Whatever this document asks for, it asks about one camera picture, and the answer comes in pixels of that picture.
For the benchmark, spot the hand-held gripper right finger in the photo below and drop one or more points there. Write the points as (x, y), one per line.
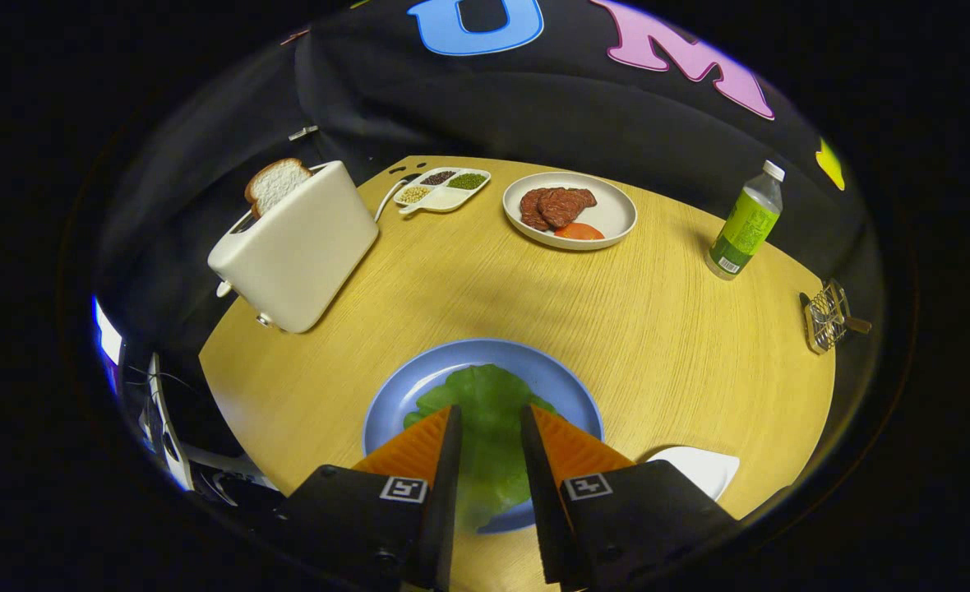
(542, 493)

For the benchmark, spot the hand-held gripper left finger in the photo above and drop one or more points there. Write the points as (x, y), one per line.
(448, 493)

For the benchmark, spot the green lettuce leaf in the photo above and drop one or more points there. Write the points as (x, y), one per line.
(491, 411)

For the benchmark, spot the toasted bread slice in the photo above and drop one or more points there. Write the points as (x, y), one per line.
(275, 185)

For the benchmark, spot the blue plate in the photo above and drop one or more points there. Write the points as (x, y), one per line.
(452, 358)

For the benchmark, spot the white square plate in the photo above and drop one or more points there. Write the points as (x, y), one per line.
(699, 469)

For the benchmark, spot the red tomato slice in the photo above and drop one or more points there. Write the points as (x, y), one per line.
(579, 232)

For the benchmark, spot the brown meat patty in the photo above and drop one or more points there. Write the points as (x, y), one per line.
(563, 205)
(530, 210)

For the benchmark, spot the white toaster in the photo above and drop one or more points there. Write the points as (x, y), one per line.
(304, 247)

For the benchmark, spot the round white plate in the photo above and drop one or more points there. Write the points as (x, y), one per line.
(614, 210)

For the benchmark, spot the white divided condiment dish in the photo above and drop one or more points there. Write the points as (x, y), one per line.
(444, 200)

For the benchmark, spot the green label water bottle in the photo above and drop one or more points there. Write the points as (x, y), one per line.
(744, 226)

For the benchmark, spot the wooden utensil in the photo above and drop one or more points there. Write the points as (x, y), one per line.
(859, 325)

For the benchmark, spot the bright screen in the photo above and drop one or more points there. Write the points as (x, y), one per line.
(107, 341)

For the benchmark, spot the black backdrop cloth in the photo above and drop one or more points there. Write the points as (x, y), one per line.
(534, 115)

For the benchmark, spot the silver clip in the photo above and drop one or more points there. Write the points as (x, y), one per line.
(304, 132)

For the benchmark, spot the copper clip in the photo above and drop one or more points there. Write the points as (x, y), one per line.
(296, 35)

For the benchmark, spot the white curved frame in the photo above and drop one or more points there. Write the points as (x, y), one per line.
(168, 427)

